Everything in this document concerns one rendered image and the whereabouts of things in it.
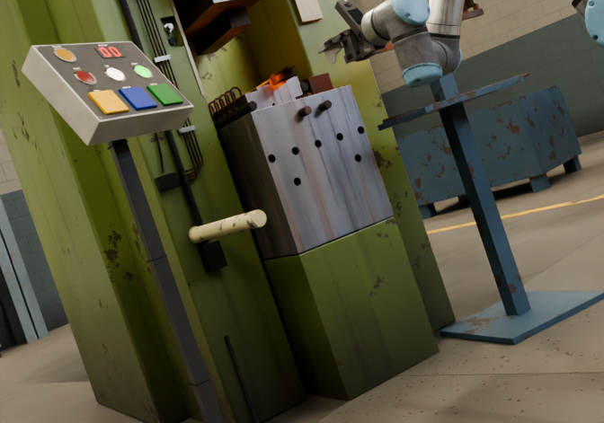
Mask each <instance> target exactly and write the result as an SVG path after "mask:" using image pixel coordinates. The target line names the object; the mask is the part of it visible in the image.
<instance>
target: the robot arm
mask: <svg viewBox="0 0 604 423"><path fill-rule="evenodd" d="M464 3H465V0H430V3H428V1H427V0H386V1H385V2H384V3H383V4H380V5H379V6H377V7H375V8H374V9H372V10H371V11H369V12H367V13H366V14H365V15H364V14H363V13H362V11H361V10H360V9H359V8H358V6H357V5H355V4H354V3H353V1H352V0H339V1H337V2H336V4H335V7H334V8H335V9H336V11H337V12H338V13H339V14H340V16H341V17H342V18H343V19H344V20H345V21H346V22H347V23H348V25H349V26H350V27H351V28H350V29H348V30H345V31H342V32H341V33H339V35H337V36H334V37H332V38H330V39H329V40H328V41H326V42H325V43H324V44H323V45H322V46H321V48H320V49H319V51H318V54H321V53H323V52H324V54H325V55H326V57H327V59H328V60H329V62H330V63H331V64H334V63H335V62H336V54H337V53H338V52H340V51H341V50H342V48H344V52H345V56H344V59H345V62H346V65H347V64H349V63H350V62H354V61H355V62H356V61H357V62H359V61H362V60H365V59H368V58H370V57H373V56H374V55H376V54H377V53H378V52H377V50H380V49H383V48H385V47H386V45H385V44H386V43H388V42H389V41H392V44H393V47H394V50H395V54H396V57H397V60H398V63H399V66H400V68H401V71H402V77H403V79H404V80H405V83H406V85H407V86H409V87H416V86H422V85H425V84H430V83H432V82H435V81H437V80H439V79H440V78H441V77H442V76H444V75H448V74H450V73H452V72H453V71H455V70H456V69H457V68H458V66H459V64H460V62H461V58H462V52H461V49H460V46H459V40H460V27H461V21H462V15H463V9H464ZM571 5H572V6H573V7H574V9H575V10H576V12H577V13H578V14H579V15H580V16H581V17H582V18H583V20H584V21H585V24H586V28H587V31H588V33H589V34H590V36H591V38H592V39H593V40H594V41H595V42H596V43H597V44H598V45H599V46H600V47H602V48H604V0H571ZM340 42H341V43H340Z"/></svg>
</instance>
